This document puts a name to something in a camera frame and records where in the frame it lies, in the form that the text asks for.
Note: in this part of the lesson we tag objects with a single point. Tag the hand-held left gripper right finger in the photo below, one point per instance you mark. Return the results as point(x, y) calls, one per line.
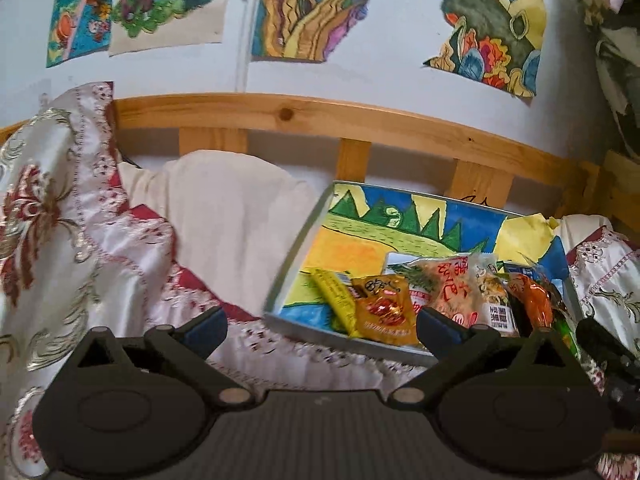
point(440, 332)

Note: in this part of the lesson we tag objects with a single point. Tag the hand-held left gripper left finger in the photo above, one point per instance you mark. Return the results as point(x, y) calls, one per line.
point(202, 332)

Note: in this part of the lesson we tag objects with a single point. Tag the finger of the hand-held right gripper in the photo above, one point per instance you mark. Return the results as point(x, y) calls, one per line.
point(600, 347)

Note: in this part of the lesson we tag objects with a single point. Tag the green tube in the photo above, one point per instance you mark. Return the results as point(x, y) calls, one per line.
point(567, 332)

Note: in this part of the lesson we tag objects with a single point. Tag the clear rice cracker packet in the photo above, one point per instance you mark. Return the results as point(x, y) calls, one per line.
point(447, 285)

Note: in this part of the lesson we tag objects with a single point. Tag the golden brown snack packet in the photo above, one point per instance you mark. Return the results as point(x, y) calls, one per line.
point(385, 312)

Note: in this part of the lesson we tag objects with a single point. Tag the clear white-label cookie packet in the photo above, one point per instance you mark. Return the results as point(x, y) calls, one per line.
point(495, 300)

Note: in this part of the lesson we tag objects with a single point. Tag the white green snack packet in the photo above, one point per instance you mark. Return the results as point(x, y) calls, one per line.
point(402, 275)

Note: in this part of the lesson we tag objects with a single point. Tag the orange snack packet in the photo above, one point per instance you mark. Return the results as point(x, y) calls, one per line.
point(532, 302)

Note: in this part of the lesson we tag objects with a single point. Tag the grey shallow box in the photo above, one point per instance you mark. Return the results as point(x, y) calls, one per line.
point(300, 327)

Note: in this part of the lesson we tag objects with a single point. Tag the yellow snack packet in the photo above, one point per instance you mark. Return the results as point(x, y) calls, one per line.
point(334, 300)

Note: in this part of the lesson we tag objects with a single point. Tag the white pillow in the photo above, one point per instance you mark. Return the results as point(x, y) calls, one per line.
point(230, 220)

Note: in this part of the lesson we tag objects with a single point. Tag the crayon landscape drawing sheet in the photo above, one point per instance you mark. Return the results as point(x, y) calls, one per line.
point(370, 230)

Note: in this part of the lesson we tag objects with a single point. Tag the floral satin blanket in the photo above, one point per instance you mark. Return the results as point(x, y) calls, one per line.
point(60, 240)

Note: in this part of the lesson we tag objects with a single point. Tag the patterned curtain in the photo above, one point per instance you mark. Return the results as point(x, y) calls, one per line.
point(617, 60)

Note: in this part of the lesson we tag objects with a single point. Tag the wooden bed rail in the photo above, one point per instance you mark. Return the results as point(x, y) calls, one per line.
point(300, 115)

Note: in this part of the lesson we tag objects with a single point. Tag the white wall pipe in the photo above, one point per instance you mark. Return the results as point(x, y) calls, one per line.
point(247, 35)

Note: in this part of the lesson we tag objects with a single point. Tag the flower hill wall drawing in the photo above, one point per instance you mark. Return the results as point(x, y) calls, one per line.
point(490, 20)

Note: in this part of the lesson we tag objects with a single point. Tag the green character wall drawing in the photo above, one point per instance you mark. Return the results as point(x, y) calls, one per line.
point(170, 5)

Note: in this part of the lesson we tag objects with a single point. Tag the blue girl wall drawing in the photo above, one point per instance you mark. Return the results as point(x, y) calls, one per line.
point(82, 15)

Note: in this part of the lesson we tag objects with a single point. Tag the yellow purple wave wall drawing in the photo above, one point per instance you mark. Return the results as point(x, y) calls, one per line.
point(320, 10)

